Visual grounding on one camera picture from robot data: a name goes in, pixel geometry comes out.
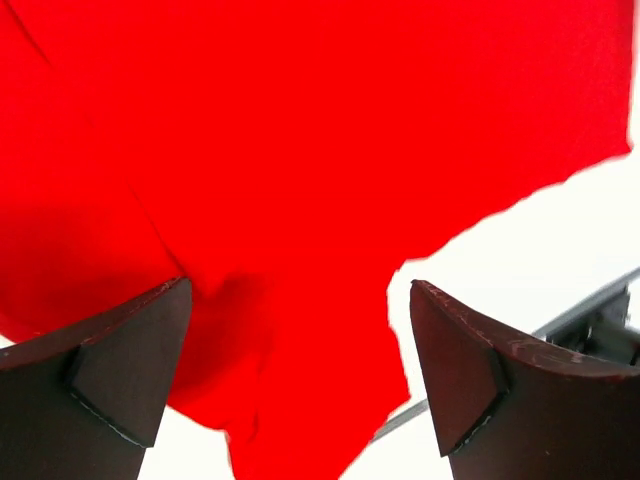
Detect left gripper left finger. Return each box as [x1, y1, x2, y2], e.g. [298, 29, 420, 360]
[1, 278, 192, 480]

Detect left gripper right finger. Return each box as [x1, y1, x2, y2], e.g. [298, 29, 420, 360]
[410, 280, 639, 479]

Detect red t shirt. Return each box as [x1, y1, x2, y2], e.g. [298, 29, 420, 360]
[1, 1, 634, 479]

